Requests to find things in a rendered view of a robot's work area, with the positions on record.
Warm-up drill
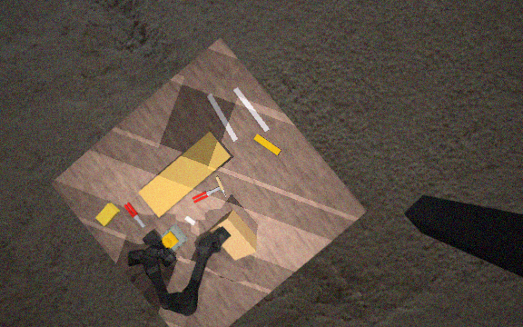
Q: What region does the yellow panel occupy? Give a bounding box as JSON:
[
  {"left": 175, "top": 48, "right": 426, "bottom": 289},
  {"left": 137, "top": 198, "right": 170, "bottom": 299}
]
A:
[{"left": 138, "top": 132, "right": 231, "bottom": 218}]

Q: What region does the white flat bar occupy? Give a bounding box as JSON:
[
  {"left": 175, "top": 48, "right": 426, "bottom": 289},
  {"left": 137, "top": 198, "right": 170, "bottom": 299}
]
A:
[{"left": 184, "top": 216, "right": 196, "bottom": 225}]

